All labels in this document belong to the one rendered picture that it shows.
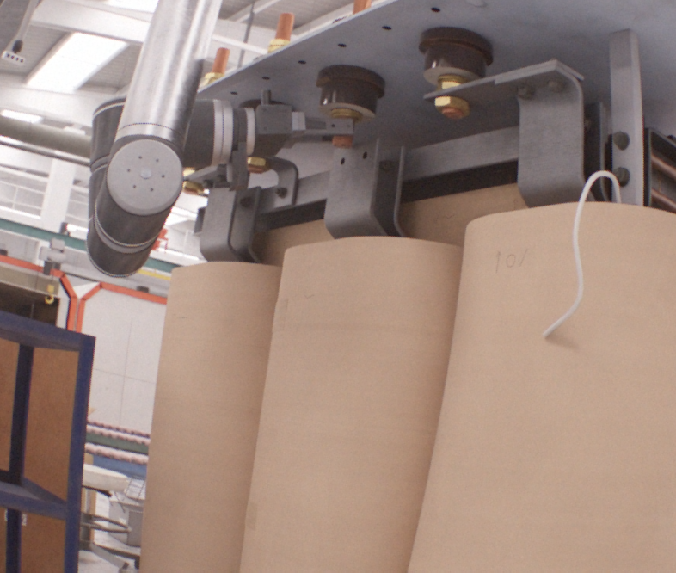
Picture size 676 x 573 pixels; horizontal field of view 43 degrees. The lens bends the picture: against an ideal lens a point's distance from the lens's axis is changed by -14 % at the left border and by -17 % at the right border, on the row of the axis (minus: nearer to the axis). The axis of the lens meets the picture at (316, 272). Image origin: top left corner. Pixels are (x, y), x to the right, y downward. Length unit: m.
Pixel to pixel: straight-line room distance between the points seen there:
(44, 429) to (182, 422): 0.80
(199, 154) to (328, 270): 0.25
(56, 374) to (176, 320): 0.72
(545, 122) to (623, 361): 0.35
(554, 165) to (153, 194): 0.49
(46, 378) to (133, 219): 1.32
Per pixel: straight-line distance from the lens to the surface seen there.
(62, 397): 2.50
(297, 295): 1.48
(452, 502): 1.12
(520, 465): 1.04
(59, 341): 1.83
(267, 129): 1.43
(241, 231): 1.88
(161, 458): 1.85
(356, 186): 1.49
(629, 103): 1.18
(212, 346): 1.73
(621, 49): 1.22
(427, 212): 1.49
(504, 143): 1.32
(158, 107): 1.27
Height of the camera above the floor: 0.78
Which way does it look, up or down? 10 degrees up
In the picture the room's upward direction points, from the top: 9 degrees clockwise
